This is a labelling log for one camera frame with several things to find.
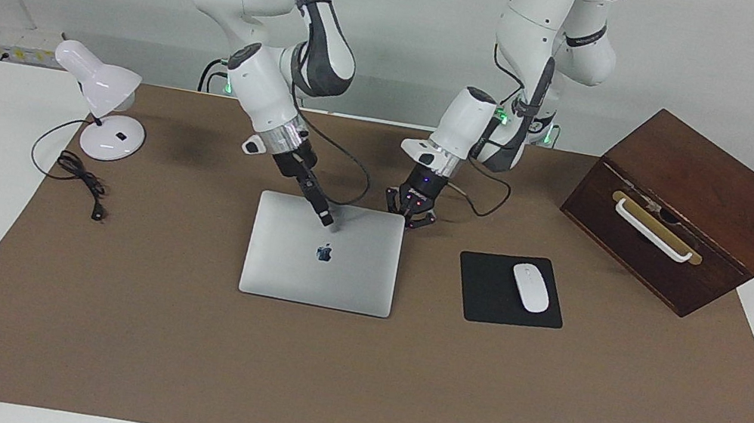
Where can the white power strip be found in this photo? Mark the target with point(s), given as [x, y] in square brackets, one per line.
[29, 46]

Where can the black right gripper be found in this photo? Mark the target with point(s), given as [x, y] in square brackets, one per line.
[292, 157]

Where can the dark brown wooden box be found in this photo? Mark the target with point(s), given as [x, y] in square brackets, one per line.
[705, 174]

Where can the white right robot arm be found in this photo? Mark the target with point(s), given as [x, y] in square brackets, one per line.
[280, 11]

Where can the white computer mouse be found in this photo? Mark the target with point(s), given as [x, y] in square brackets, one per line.
[531, 288]

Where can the white desk lamp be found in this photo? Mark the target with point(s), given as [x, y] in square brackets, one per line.
[104, 81]

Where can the brown table mat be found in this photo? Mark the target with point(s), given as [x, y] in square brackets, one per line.
[348, 383]

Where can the grey Apple laptop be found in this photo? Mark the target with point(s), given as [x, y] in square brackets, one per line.
[322, 264]

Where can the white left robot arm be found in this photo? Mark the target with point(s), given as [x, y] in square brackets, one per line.
[536, 39]

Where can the black mouse pad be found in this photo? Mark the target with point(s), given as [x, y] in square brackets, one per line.
[486, 291]

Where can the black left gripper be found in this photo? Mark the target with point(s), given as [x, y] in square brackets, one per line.
[422, 182]

